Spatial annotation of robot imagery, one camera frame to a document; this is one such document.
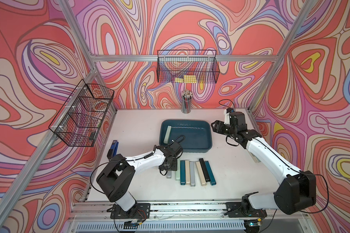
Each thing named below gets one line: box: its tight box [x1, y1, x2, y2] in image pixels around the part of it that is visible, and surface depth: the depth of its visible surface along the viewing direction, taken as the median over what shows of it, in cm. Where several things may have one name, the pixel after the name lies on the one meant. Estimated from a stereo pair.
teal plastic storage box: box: [158, 119, 213, 153], surface depth 106 cm
